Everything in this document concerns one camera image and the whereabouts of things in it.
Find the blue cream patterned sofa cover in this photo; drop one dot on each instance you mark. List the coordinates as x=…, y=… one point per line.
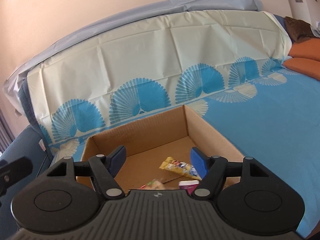
x=227, y=65

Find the dark blue sofa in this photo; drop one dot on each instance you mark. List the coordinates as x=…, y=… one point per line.
x=30, y=143

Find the yellow snack packet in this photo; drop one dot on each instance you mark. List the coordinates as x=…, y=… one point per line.
x=180, y=167

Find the purple pink snack stick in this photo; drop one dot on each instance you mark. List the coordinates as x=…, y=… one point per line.
x=188, y=185

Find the pile of clothes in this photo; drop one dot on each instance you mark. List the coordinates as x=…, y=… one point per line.
x=316, y=30

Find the grey sheet on sofa back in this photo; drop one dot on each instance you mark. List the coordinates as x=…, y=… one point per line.
x=12, y=84

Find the rice cake packet green label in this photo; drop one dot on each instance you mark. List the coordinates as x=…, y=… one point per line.
x=153, y=185

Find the grey curtain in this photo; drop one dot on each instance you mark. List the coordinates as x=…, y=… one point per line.
x=6, y=135

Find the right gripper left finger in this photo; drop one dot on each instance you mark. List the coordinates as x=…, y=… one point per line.
x=116, y=160

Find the upper orange cushion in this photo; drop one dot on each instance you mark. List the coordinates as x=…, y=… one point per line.
x=309, y=49

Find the lower orange cushion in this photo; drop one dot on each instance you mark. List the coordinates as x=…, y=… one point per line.
x=303, y=66

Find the brown cardboard box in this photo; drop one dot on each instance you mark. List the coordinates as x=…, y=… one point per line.
x=149, y=141

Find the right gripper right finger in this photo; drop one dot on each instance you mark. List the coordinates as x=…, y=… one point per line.
x=199, y=161

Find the brown blanket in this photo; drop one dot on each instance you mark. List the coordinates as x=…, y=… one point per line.
x=298, y=30

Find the orange cushion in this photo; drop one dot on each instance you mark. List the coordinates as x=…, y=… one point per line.
x=303, y=66
x=309, y=49

